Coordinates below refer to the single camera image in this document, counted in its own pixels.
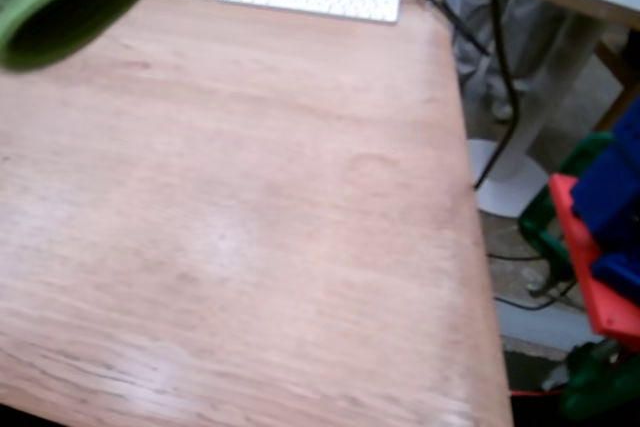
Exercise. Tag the grey trousered person leg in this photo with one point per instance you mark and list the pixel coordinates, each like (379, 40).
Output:
(475, 37)

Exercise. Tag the wooden chair leg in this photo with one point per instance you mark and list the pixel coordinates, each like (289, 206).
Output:
(617, 67)

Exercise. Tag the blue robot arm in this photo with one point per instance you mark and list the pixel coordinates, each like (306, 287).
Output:
(610, 197)

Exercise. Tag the green waffle cloth black trim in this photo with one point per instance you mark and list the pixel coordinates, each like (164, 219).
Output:
(60, 7)

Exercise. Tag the white shoe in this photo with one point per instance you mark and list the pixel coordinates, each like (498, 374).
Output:
(502, 109)

